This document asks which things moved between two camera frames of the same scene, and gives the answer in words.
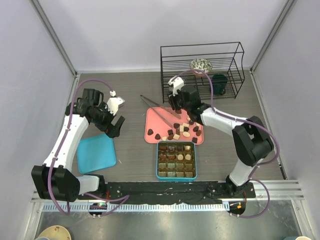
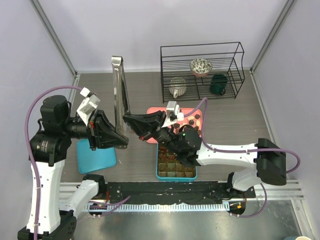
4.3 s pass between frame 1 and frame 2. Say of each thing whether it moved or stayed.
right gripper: moved
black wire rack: stayed
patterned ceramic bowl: stayed
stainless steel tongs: moved
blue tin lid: stayed
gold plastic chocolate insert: stayed
